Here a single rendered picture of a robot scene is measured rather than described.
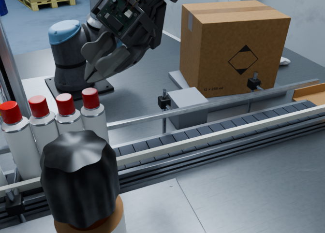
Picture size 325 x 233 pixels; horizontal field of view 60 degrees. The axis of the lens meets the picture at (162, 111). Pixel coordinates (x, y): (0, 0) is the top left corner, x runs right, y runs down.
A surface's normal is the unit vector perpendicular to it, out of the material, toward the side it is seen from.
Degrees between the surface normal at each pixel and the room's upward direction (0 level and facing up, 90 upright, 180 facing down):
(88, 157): 16
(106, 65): 118
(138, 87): 0
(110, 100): 0
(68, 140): 0
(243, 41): 90
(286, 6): 90
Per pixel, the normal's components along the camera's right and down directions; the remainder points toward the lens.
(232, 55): 0.21, 0.55
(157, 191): 0.00, -0.83
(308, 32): -0.85, 0.29
